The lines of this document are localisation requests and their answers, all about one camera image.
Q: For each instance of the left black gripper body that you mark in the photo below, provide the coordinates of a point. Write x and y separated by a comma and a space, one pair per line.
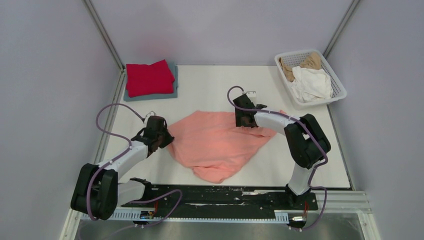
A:
164, 137

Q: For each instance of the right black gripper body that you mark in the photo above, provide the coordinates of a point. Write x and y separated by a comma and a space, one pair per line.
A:
240, 121

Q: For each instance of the salmon pink t shirt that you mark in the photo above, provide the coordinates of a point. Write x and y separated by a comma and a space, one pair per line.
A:
211, 149

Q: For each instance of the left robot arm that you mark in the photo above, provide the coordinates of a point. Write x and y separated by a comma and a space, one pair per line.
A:
98, 190

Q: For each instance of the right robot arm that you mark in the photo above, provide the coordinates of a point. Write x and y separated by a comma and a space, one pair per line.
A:
307, 142

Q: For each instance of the folded red t shirt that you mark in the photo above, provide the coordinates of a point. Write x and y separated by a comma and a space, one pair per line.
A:
148, 79

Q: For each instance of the folded grey-blue t shirt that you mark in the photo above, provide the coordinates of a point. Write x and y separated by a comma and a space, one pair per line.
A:
174, 70

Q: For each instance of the white t shirt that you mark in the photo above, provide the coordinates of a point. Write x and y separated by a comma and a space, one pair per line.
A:
311, 85

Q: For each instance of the white plastic basket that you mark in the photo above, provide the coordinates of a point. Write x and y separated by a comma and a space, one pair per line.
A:
293, 59

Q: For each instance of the tan t shirt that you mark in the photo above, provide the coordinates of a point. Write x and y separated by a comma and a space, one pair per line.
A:
313, 61

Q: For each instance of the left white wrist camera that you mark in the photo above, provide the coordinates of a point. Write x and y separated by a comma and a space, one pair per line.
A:
149, 114

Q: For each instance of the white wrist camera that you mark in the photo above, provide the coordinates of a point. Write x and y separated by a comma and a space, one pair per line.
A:
252, 95
149, 114

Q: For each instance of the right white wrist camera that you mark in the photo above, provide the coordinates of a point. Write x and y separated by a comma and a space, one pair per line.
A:
252, 95

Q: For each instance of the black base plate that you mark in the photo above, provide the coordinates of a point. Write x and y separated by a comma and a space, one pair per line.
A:
223, 202

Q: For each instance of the aluminium frame rail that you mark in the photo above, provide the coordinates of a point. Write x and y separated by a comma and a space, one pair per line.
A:
331, 202

